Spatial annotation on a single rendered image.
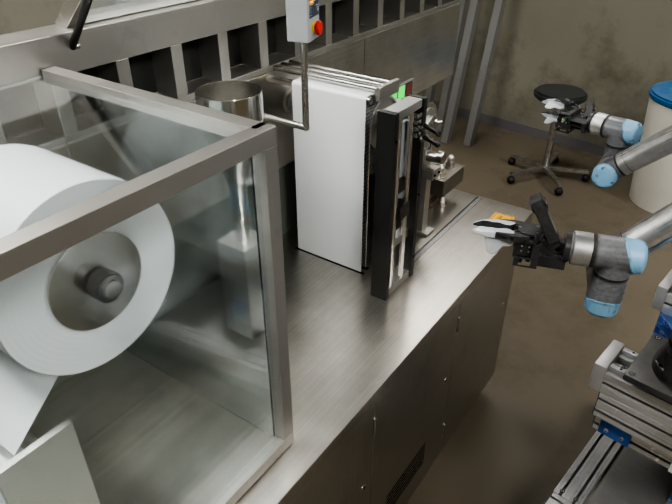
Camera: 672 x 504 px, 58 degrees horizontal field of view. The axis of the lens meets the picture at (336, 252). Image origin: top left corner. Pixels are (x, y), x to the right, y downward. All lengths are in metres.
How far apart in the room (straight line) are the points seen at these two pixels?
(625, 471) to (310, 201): 1.40
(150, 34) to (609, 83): 4.08
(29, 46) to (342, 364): 0.95
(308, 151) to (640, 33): 3.57
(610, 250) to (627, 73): 3.70
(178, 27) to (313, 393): 0.90
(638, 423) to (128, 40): 1.60
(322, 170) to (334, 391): 0.64
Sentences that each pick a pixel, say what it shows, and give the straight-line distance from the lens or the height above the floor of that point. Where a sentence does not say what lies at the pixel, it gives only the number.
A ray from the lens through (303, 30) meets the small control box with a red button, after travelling 1.34.
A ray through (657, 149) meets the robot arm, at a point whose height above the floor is 1.22.
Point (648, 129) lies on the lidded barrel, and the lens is 4.38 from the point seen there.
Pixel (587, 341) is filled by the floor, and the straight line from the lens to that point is 3.16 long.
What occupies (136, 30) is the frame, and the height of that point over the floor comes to 1.63.
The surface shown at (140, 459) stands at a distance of 0.99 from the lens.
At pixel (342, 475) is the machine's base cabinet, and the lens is 1.56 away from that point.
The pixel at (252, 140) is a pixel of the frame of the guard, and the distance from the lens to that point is 0.88.
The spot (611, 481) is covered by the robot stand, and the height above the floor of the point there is 0.21.
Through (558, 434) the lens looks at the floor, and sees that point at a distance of 2.68.
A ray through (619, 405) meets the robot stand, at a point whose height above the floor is 0.67.
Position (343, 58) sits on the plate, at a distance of 2.05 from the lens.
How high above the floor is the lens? 1.92
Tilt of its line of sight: 33 degrees down
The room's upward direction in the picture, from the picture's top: straight up
